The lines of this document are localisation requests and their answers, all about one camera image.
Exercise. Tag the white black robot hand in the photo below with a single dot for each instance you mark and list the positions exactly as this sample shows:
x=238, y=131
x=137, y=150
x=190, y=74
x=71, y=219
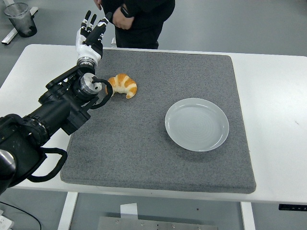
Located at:
x=90, y=51

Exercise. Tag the white power strip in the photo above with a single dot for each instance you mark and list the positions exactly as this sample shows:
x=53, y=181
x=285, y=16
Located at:
x=6, y=222

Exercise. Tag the black wrist watch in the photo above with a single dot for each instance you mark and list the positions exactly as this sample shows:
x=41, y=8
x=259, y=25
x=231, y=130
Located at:
x=126, y=12

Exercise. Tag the golden croissant bread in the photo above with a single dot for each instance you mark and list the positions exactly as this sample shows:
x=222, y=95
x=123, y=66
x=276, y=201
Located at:
x=124, y=83

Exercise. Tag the pale grey round plate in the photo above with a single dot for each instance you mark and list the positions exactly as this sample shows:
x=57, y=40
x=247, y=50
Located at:
x=196, y=124

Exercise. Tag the person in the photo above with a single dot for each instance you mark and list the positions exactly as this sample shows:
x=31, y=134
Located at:
x=146, y=26

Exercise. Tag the white floor foot bar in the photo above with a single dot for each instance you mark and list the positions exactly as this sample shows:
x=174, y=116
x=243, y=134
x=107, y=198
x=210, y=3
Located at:
x=8, y=37

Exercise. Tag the black table control panel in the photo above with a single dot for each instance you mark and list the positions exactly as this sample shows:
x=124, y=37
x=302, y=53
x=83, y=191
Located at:
x=292, y=207

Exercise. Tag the white table leg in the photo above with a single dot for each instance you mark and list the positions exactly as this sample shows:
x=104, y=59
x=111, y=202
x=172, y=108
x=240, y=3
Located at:
x=248, y=215
x=68, y=210

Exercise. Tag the grey felt mat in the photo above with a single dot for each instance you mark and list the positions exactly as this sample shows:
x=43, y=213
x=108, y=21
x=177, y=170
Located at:
x=144, y=148

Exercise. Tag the small silver floor object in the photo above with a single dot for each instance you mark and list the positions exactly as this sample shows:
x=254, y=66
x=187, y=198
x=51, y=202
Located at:
x=113, y=41

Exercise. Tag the person's right hand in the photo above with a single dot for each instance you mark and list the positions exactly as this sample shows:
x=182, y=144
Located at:
x=98, y=4

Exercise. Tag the person's left hand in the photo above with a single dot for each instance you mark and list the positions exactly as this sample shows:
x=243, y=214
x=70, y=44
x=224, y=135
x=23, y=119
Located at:
x=122, y=22

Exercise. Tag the white paper strip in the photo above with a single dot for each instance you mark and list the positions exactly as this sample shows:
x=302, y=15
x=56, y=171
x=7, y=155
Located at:
x=129, y=210

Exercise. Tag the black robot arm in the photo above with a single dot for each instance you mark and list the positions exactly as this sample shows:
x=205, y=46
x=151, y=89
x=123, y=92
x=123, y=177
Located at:
x=48, y=112

